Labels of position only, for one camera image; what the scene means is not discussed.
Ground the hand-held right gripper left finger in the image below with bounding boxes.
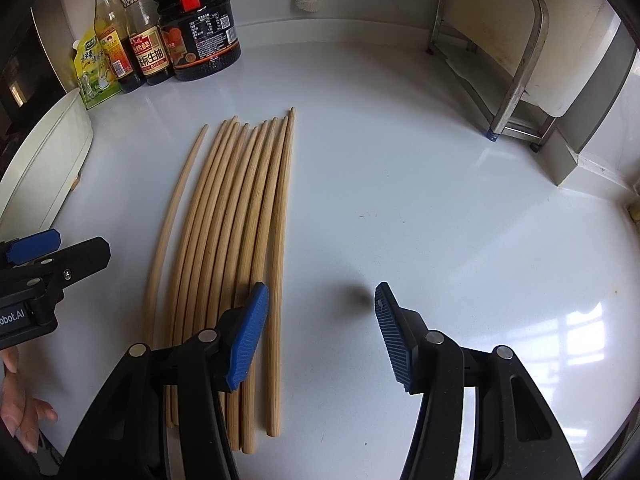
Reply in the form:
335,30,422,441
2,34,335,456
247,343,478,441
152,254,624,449
60,281,271,480

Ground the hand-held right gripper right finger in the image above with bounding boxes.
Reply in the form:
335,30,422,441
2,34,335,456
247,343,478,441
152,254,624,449
375,281,583,480

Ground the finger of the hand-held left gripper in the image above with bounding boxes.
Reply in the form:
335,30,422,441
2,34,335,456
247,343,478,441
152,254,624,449
0,237,112,306
0,228,62,268

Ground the white round plate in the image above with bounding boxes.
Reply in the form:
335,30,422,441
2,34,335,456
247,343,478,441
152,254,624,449
0,87,95,238

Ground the row of wooden chopsticks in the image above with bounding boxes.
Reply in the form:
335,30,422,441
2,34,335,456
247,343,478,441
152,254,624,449
142,106,297,454

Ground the person's left hand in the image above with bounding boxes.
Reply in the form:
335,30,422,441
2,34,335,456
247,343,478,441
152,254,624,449
0,347,59,455

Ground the yellow seasoning pouch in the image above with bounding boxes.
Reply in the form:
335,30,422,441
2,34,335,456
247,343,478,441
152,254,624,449
73,39,122,111

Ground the clear yellow-cap vinegar bottle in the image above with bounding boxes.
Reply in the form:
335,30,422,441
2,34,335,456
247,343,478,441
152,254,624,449
90,0,147,94

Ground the yellow-cap soy sauce bottle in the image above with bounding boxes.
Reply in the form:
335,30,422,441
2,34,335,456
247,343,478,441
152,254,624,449
116,0,174,87

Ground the metal rack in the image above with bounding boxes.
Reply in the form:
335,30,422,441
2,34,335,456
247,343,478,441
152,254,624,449
426,0,562,154

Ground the dark red-handled sauce jug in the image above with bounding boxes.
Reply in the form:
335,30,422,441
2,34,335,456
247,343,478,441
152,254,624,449
146,0,242,83

